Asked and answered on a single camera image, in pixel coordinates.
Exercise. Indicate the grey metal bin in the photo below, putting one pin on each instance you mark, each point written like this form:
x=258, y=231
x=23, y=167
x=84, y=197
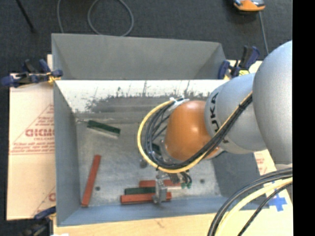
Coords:
x=118, y=156

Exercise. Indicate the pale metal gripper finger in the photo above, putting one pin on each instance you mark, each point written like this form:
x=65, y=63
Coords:
x=164, y=194
x=157, y=197

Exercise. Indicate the dark green flat block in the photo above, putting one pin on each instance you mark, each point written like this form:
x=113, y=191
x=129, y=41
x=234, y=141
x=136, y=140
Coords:
x=104, y=127
x=139, y=190

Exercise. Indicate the brown cardboard board red print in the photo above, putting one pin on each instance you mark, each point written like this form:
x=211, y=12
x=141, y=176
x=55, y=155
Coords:
x=32, y=176

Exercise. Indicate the red-brown flat block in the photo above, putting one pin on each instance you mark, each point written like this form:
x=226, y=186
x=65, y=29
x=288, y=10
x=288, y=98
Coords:
x=147, y=183
x=91, y=179
x=137, y=198

